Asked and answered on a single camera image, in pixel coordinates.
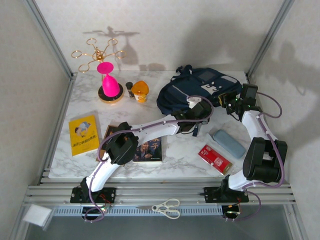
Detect grey slotted cable duct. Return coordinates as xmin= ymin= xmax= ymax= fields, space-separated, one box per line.
xmin=53 ymin=206 xmax=223 ymax=217

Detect gold wire glass rack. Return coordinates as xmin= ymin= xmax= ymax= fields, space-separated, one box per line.
xmin=71 ymin=37 xmax=127 ymax=105

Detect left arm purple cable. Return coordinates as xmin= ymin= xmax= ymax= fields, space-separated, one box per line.
xmin=83 ymin=96 xmax=215 ymax=223

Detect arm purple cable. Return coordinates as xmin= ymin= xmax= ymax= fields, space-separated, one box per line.
xmin=83 ymin=96 xmax=215 ymax=223
xmin=223 ymin=91 xmax=288 ymax=223

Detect brown cover book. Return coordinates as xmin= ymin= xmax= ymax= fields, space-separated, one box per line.
xmin=96 ymin=124 xmax=127 ymax=167

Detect red packet in clear wrap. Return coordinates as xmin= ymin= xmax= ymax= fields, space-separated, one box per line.
xmin=198 ymin=143 xmax=235 ymax=176

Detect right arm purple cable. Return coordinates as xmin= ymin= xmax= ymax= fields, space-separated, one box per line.
xmin=223 ymin=91 xmax=288 ymax=223

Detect aluminium grooved frame rail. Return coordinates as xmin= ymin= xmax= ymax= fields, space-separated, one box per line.
xmin=23 ymin=183 xmax=297 ymax=207

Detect dark book with old man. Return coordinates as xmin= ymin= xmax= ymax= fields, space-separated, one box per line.
xmin=132 ymin=136 xmax=163 ymax=163

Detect small circuit board green LED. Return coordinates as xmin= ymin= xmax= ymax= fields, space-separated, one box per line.
xmin=221 ymin=203 xmax=242 ymax=220
xmin=82 ymin=204 xmax=112 ymax=218

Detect small dark bottle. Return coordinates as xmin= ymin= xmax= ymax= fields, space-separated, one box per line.
xmin=125 ymin=81 xmax=135 ymax=99

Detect cup with orange lid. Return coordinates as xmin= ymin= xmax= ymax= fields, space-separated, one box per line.
xmin=131 ymin=80 xmax=151 ymax=104

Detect yellow cartoon cover book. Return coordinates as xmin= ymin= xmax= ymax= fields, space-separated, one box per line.
xmin=68 ymin=114 xmax=101 ymax=157

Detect grey blue glasses case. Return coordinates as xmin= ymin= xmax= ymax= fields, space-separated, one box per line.
xmin=212 ymin=129 xmax=246 ymax=159

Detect aluminium frame post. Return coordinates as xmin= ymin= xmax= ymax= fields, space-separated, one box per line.
xmin=21 ymin=0 xmax=76 ymax=78
xmin=246 ymin=0 xmax=296 ymax=78

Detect white card in plastic sleeve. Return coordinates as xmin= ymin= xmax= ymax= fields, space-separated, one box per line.
xmin=21 ymin=203 xmax=53 ymax=231

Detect aluminium side rail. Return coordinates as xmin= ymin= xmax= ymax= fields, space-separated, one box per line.
xmin=37 ymin=72 xmax=77 ymax=186

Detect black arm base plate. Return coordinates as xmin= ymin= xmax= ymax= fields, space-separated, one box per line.
xmin=69 ymin=186 xmax=117 ymax=204
xmin=203 ymin=186 xmax=250 ymax=203

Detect pink wine glass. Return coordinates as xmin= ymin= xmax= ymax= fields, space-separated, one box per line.
xmin=96 ymin=61 xmax=121 ymax=98

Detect navy blue student backpack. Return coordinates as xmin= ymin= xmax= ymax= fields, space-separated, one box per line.
xmin=156 ymin=64 xmax=243 ymax=137

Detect white handled scissors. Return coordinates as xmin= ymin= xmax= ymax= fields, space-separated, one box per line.
xmin=135 ymin=198 xmax=181 ymax=220

